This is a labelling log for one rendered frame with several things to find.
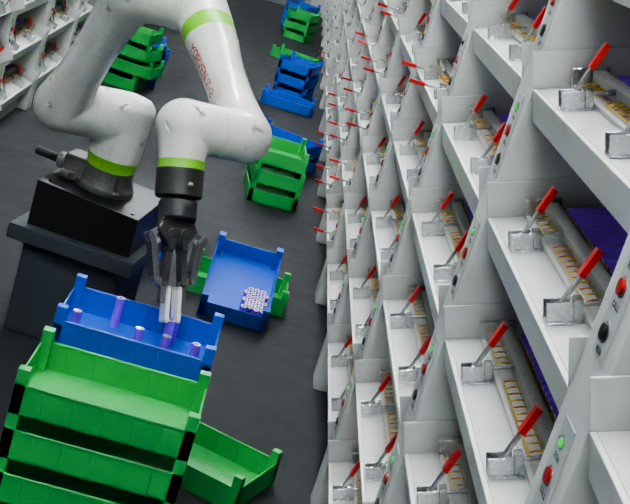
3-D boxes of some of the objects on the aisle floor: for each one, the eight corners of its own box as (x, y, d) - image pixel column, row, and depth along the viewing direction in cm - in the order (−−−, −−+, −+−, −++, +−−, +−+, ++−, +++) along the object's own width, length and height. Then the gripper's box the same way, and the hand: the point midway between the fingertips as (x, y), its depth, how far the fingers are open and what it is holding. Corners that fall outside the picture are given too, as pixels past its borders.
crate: (111, 452, 267) (121, 419, 265) (160, 426, 285) (169, 395, 283) (231, 513, 257) (242, 480, 255) (273, 482, 276) (283, 451, 274)
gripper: (202, 205, 249) (193, 325, 247) (135, 196, 241) (126, 320, 239) (220, 202, 243) (212, 325, 241) (152, 193, 235) (143, 320, 233)
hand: (170, 304), depth 240 cm, fingers closed, pressing on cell
